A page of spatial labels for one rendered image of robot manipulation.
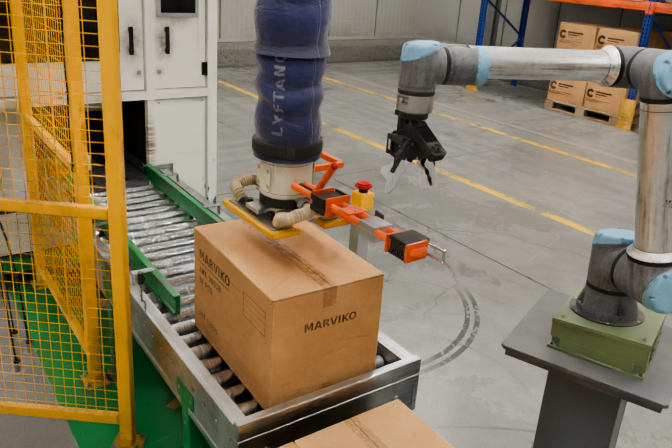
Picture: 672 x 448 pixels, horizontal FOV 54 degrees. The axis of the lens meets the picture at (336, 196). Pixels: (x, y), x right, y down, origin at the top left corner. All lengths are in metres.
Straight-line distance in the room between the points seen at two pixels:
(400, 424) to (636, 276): 0.83
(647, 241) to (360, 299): 0.85
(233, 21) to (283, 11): 9.61
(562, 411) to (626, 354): 0.35
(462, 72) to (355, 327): 0.92
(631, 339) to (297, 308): 1.00
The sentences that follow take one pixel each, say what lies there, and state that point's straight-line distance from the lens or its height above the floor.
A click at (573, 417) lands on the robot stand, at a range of 2.45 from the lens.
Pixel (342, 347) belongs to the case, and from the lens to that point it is 2.17.
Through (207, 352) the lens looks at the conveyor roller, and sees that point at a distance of 2.46.
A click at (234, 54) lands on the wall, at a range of 11.48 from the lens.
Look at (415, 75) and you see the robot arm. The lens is 1.59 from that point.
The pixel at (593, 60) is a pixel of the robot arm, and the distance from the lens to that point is 1.98.
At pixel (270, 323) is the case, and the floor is 0.87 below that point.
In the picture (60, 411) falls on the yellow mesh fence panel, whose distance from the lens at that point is 2.94.
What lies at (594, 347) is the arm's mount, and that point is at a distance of 2.25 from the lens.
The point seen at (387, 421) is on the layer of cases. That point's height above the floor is 0.54.
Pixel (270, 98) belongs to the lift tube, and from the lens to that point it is 2.02.
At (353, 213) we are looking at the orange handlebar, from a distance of 1.87.
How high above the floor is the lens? 1.89
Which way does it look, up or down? 20 degrees down
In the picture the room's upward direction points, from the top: 4 degrees clockwise
